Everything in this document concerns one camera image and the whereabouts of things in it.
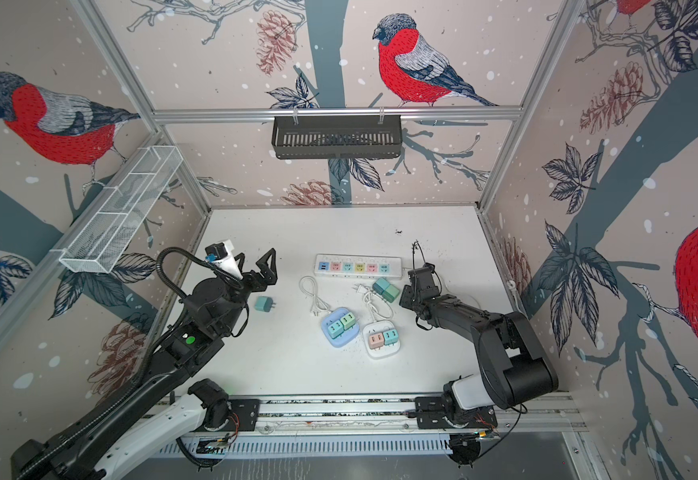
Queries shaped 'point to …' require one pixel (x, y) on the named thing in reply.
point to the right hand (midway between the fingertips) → (411, 298)
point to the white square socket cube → (372, 327)
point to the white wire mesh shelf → (109, 224)
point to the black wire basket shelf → (336, 137)
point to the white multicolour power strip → (359, 266)
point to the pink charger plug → (376, 341)
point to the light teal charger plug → (336, 329)
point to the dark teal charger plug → (380, 285)
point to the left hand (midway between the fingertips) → (257, 252)
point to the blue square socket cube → (348, 336)
